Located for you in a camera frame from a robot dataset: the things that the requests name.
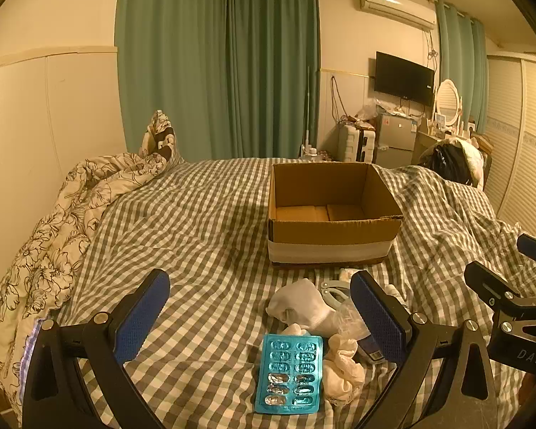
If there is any black bag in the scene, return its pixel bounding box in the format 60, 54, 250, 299
430, 143, 469, 185

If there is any pile of light clothes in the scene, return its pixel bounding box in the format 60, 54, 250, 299
453, 138, 487, 186

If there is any white suitcase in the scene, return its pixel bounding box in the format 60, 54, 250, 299
337, 124, 362, 163

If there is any wide green curtain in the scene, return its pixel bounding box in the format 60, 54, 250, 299
115, 0, 321, 162

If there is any white plastic hanger clip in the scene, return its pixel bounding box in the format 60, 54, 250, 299
317, 279, 356, 309

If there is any clear plastic bag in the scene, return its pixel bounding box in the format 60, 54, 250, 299
334, 297, 371, 341

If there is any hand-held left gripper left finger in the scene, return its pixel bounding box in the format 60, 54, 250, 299
22, 269, 171, 429

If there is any white air conditioner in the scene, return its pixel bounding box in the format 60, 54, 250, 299
356, 0, 437, 31

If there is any open cardboard box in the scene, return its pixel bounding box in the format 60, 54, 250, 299
267, 162, 404, 267

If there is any white oval vanity mirror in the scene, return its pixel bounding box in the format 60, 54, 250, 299
435, 79, 463, 128

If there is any wooden dressing table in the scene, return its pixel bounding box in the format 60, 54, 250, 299
412, 129, 450, 165

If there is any white louvred wardrobe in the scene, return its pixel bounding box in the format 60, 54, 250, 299
481, 53, 536, 243

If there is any white sock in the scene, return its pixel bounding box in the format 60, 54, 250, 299
265, 278, 341, 337

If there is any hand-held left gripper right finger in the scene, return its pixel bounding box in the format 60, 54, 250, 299
349, 270, 497, 429

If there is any narrow green curtain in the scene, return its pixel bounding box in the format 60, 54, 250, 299
435, 0, 488, 135

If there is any black wall television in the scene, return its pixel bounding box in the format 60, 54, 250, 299
374, 51, 435, 108

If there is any small dark blue packet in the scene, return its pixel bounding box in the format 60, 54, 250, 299
360, 337, 385, 364

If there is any cream crumpled cloth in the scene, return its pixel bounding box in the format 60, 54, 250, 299
323, 333, 366, 405

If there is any floral patterned duvet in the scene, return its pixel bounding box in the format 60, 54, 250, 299
0, 109, 187, 396

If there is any small grey fridge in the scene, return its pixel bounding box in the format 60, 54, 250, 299
374, 113, 419, 170

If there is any blue pill blister pack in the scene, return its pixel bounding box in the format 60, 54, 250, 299
254, 333, 324, 415

